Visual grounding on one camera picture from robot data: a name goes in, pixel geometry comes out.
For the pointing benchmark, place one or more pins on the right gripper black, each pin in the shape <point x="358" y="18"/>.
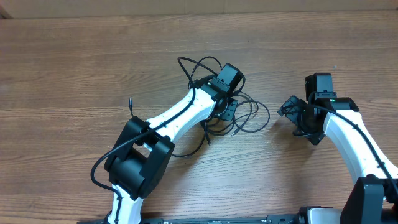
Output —
<point x="315" y="135"/>

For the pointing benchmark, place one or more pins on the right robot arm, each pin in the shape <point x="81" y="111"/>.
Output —
<point x="322" y="113"/>

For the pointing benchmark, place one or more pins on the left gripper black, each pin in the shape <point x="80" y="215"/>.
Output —
<point x="229" y="114"/>

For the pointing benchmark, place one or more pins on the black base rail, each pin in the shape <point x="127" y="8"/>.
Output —
<point x="214" y="219"/>

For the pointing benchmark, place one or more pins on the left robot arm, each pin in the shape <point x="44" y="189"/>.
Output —
<point x="144" y="148"/>

